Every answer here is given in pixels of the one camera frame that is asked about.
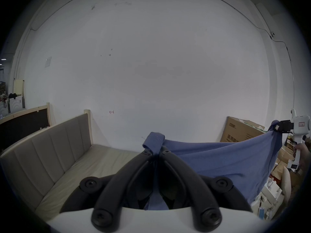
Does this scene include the person's right hand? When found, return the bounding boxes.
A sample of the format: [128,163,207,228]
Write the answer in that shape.
[294,142,311,170]

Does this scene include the bed with beige sheet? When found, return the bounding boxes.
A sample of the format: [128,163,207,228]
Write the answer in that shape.
[36,143,146,221]

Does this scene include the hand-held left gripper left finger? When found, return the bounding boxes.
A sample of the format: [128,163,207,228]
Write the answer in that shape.
[59,150,158,233]

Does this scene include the large brown carton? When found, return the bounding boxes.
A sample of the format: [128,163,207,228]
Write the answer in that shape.
[220,116,266,143]

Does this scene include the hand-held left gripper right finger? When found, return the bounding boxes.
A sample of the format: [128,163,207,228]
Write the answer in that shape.
[158,147,252,233]

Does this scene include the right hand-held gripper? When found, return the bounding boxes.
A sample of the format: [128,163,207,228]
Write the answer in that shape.
[274,109,311,172]

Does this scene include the black wood-framed headboard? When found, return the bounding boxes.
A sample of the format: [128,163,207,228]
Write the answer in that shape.
[0,102,53,153]

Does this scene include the blue shirt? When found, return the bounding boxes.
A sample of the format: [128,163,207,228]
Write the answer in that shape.
[142,120,283,211]

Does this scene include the pile of cartons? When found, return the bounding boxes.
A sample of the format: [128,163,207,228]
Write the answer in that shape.
[268,133,307,194]

